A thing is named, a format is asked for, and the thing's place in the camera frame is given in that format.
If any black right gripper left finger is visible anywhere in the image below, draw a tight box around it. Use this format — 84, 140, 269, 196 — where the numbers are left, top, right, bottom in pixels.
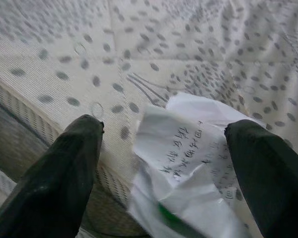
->
0, 114, 104, 238

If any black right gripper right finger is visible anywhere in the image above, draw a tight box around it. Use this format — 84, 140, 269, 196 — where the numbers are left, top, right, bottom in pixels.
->
224, 119, 298, 238

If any handwritten white paper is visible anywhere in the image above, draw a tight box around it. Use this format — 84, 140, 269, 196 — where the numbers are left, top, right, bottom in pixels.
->
128, 92, 266, 238

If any grey dotted bed base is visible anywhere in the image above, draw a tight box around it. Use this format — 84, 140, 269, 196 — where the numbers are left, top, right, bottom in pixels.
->
0, 98, 149, 238

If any white dotted mattress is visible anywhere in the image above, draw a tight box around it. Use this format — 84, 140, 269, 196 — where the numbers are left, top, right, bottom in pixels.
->
0, 0, 298, 238

